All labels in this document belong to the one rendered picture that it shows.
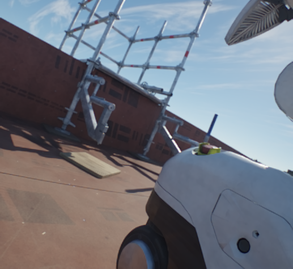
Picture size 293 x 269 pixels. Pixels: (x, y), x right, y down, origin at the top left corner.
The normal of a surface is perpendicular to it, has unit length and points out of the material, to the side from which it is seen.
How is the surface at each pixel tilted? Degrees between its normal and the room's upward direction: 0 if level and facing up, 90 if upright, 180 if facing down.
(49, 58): 90
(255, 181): 63
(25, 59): 90
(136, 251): 90
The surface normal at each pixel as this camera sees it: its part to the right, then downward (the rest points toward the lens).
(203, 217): -0.79, -0.36
